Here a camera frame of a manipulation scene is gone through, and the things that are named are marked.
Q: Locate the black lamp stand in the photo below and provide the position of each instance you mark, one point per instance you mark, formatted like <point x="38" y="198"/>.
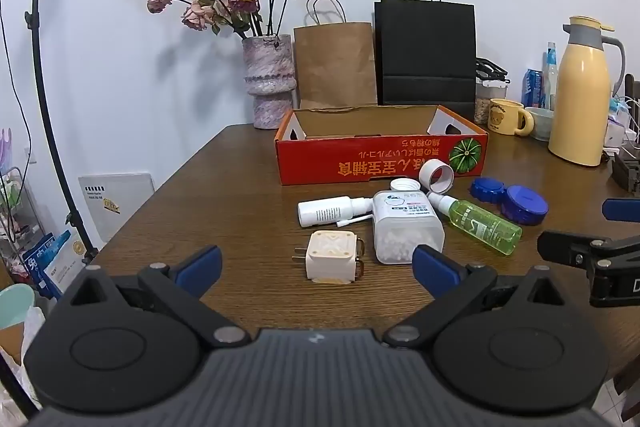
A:
<point x="39" y="57"/>

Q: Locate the black desk organizer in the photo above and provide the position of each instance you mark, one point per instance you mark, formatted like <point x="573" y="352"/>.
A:
<point x="627" y="169"/>

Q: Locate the clear jar with black lid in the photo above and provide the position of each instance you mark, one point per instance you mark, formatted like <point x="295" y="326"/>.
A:
<point x="487" y="89"/>

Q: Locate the brown paper bag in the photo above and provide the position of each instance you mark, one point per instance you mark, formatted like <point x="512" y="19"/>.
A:
<point x="335" y="67"/>

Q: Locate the white screw cap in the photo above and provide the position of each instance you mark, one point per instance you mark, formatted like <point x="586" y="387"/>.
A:
<point x="406" y="185"/>

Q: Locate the red cardboard box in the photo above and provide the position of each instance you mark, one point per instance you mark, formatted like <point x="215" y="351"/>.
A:
<point x="370" y="157"/>

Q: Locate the black paper bag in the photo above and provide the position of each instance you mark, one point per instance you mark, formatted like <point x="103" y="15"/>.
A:
<point x="425" y="52"/>

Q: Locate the purple marbled vase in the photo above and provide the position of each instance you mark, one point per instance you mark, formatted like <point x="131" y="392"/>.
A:
<point x="269" y="77"/>

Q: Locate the white spray bottle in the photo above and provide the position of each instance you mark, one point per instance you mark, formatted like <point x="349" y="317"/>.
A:
<point x="325" y="210"/>

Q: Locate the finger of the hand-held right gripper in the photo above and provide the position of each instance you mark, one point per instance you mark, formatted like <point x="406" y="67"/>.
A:
<point x="622" y="210"/>
<point x="562" y="246"/>

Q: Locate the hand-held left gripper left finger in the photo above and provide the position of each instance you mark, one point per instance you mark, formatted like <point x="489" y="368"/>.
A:
<point x="206" y="265"/>

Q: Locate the yellow bear mug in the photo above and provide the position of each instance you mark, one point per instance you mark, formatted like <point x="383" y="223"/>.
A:
<point x="505" y="117"/>

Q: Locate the grey bowl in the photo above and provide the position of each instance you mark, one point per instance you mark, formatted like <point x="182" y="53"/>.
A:
<point x="542" y="124"/>

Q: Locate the white power adapter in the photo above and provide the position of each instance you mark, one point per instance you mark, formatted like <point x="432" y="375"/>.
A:
<point x="331" y="257"/>

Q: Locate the blue ridged cap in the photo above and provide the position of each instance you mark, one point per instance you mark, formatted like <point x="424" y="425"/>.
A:
<point x="486" y="191"/>

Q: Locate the white flat board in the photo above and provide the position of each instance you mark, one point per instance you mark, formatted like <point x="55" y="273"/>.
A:
<point x="117" y="202"/>

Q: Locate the blue round lid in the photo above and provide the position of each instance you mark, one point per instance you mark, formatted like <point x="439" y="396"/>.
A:
<point x="525" y="206"/>

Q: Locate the green spray bottle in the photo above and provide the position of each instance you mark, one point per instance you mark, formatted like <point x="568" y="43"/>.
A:
<point x="480" y="224"/>

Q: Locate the blue drink can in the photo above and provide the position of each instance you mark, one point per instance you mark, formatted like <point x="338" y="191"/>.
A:
<point x="531" y="87"/>

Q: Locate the yellow thermos jug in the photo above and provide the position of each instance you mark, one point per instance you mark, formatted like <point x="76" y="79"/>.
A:
<point x="580" y="107"/>

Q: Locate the white tape roll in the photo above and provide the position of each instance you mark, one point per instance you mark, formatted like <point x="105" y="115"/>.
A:
<point x="431" y="172"/>

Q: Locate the blue and white packets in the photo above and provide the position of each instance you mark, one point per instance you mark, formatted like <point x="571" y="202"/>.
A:
<point x="50" y="259"/>

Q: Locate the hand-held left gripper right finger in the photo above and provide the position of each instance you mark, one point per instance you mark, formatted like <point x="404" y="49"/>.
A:
<point x="431" y="268"/>

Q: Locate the teal bin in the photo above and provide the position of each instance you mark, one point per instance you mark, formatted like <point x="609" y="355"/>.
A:
<point x="15" y="312"/>

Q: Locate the clear bottle with blue label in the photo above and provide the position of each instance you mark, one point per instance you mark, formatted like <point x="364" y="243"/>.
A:
<point x="551" y="77"/>

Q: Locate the clear pill bottle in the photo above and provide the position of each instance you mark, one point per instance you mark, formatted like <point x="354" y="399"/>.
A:
<point x="407" y="227"/>

